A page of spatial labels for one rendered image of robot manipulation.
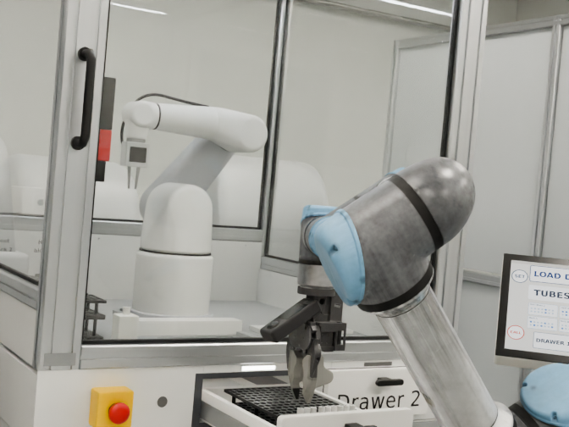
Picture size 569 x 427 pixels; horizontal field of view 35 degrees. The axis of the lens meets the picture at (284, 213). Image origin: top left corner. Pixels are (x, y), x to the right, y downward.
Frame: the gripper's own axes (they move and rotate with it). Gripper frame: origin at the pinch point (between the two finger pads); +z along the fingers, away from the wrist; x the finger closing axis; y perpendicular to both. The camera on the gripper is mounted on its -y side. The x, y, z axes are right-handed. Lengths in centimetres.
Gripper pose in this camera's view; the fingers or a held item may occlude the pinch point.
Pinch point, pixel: (299, 394)
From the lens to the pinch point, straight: 173.9
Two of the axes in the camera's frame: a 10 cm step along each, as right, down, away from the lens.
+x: -5.2, -0.4, 8.5
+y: 8.5, 0.6, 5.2
